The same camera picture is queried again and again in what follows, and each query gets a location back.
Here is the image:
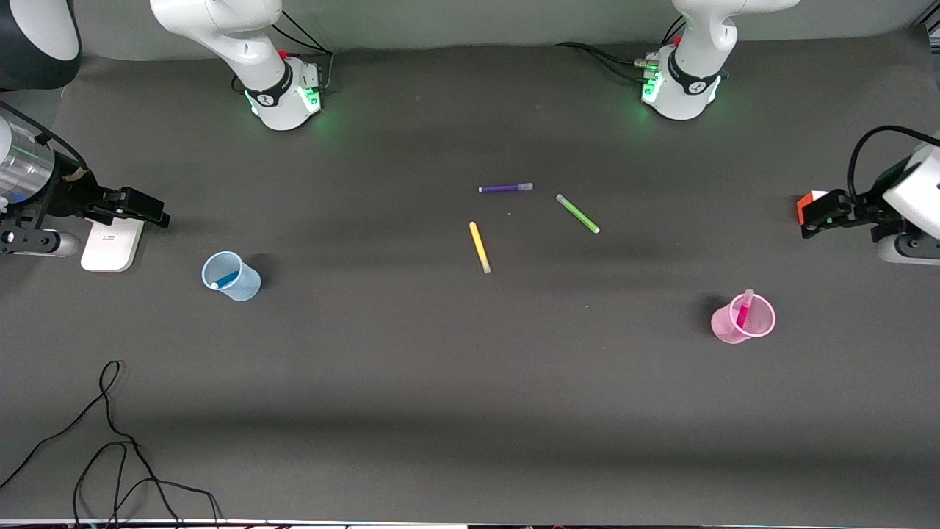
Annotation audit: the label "thin black loose cable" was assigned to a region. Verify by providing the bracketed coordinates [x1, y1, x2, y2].
[0, 360, 221, 527]

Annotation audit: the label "colourful puzzle cube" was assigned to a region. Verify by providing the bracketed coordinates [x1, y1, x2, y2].
[796, 190, 831, 225]

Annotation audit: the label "black right arm base cables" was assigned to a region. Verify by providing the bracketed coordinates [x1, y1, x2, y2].
[234, 13, 336, 95]

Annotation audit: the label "translucent blue plastic cup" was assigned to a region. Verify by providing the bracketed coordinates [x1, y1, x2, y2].
[201, 251, 262, 303]

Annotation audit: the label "green marker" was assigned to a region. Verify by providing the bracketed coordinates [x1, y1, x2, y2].
[555, 193, 601, 235]

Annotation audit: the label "yellow marker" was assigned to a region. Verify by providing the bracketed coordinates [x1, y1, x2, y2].
[469, 221, 492, 275]

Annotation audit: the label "black arm base cables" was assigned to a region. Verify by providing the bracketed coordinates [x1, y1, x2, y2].
[234, 13, 336, 95]
[556, 13, 688, 83]

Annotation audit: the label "black left arm base cables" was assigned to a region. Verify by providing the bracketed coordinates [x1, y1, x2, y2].
[556, 13, 688, 83]

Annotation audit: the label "flat white plastic box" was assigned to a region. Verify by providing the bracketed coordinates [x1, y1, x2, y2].
[79, 217, 145, 273]

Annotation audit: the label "translucent pink plastic cup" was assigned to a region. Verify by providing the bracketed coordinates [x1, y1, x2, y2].
[710, 293, 778, 345]

